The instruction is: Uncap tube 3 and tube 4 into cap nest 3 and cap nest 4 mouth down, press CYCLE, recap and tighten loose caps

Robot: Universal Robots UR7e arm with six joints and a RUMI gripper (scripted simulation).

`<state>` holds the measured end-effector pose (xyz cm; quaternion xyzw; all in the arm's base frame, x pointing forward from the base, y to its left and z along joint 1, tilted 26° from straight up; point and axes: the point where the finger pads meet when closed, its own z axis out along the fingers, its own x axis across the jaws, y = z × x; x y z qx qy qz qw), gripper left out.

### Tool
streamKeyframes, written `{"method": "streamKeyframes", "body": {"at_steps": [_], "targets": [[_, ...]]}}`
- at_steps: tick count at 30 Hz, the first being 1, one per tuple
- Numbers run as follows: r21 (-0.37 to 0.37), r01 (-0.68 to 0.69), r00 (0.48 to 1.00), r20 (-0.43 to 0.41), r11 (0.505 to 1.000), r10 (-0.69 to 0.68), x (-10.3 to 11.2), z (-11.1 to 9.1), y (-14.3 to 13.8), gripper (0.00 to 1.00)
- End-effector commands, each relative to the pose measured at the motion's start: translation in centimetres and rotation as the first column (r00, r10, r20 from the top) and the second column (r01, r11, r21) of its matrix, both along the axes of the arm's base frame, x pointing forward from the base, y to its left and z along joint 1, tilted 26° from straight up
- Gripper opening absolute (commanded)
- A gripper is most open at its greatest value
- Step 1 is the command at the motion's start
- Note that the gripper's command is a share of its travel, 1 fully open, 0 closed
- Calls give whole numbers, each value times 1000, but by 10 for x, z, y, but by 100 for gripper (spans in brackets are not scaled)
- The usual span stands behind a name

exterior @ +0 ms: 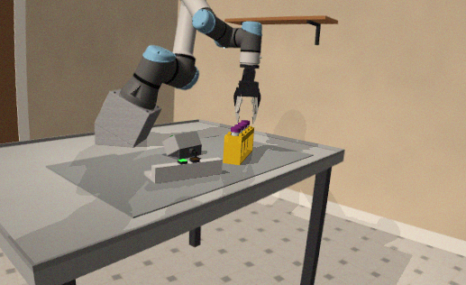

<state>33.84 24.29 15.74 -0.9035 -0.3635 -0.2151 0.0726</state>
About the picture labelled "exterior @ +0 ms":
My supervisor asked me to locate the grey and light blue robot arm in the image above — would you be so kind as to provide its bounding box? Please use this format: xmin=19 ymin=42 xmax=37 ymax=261
xmin=120 ymin=0 xmax=262 ymax=110

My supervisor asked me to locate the grey key housing with blue and green buttons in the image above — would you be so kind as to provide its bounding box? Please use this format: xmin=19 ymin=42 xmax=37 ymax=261
xmin=162 ymin=131 xmax=202 ymax=160

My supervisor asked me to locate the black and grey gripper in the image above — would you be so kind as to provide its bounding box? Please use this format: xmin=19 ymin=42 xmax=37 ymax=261
xmin=233 ymin=64 xmax=260 ymax=124

